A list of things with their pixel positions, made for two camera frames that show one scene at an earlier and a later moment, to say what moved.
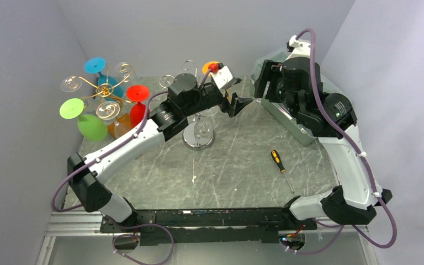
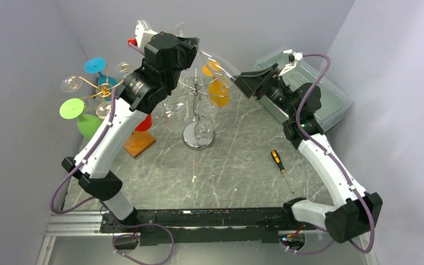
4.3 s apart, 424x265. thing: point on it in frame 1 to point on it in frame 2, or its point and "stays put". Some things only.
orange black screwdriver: [276, 157] stays put
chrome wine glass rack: [197, 135] stays put
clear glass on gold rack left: [70, 84] stays put
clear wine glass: [210, 112] to [223, 71]
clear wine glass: [203, 131] stays put
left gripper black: [233, 108] to [189, 46]
